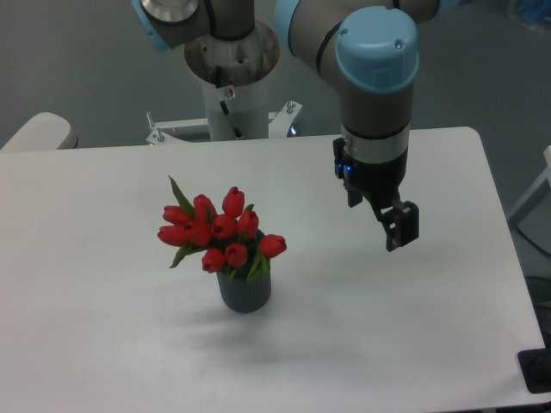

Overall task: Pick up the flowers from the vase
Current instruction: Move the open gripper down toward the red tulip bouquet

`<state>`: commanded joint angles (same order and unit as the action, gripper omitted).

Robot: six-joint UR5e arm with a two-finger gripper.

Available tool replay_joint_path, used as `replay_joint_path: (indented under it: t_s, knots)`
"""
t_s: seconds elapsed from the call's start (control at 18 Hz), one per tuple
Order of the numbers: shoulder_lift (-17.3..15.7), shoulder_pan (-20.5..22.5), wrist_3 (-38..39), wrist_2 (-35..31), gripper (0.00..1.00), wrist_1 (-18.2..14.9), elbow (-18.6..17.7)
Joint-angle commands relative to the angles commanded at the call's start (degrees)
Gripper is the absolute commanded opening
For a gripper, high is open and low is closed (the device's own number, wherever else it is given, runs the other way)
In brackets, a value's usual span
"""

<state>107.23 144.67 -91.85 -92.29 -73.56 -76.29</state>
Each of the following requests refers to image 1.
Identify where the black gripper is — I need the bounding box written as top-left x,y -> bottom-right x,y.
332,138 -> 419,252

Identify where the red tulip bouquet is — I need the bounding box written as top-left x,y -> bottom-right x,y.
158,178 -> 288,281

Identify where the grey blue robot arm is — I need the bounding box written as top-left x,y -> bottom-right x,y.
132,1 -> 446,250

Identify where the dark grey ribbed vase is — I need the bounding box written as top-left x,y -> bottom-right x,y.
215,230 -> 273,314

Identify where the white furniture leg right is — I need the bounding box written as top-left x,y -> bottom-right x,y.
505,146 -> 550,228

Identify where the black device at table edge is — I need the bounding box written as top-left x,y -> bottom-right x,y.
517,348 -> 550,394

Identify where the blue object top right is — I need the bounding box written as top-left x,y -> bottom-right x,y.
507,0 -> 550,32

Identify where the white metal base frame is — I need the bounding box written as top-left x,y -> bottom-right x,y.
145,100 -> 303,145

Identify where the black pedestal cable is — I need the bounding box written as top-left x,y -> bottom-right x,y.
218,99 -> 245,140

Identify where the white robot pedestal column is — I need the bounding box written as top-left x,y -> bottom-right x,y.
184,22 -> 280,129

